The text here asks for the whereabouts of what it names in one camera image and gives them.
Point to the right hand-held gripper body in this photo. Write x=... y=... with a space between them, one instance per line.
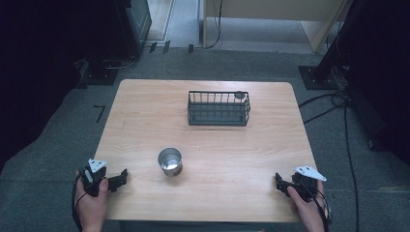
x=306 y=183

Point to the light wooden furniture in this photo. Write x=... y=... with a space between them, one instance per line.
x=274 y=9

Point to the person's left hand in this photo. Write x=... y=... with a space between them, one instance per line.
x=92 y=209

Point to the small grey round disc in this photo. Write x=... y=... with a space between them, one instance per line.
x=239 y=94

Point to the dark curtain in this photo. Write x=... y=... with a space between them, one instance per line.
x=383 y=74
x=35 y=71

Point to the silver metal cup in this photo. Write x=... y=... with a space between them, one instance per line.
x=170 y=162

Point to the black metal stand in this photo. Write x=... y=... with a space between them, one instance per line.
x=317 y=77
x=98 y=74

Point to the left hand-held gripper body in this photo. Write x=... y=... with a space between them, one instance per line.
x=93 y=177

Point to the dark cabinet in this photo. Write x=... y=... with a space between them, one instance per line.
x=138 y=22

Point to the person's right hand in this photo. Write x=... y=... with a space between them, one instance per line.
x=306 y=212

